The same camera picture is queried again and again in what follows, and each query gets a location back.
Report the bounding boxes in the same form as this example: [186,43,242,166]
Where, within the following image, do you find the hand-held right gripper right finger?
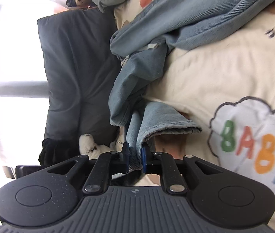
[142,143,225,195]

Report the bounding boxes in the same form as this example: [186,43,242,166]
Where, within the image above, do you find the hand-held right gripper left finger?
[48,143,130,195]

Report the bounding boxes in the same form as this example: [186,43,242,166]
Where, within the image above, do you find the light blue denim jeans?
[109,0,275,183]

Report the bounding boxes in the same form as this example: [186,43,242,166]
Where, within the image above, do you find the white fluffy black-dotted garment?
[79,134,119,161]

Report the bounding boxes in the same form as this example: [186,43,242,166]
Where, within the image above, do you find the black cloth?
[39,138,80,166]

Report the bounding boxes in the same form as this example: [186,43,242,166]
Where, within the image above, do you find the dark grey pillow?
[38,9,126,142]

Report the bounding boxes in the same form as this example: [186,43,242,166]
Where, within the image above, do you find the cream bear printed blanket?
[113,0,275,233]

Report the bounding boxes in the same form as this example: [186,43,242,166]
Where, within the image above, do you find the grey window frame bar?
[0,80,49,99]

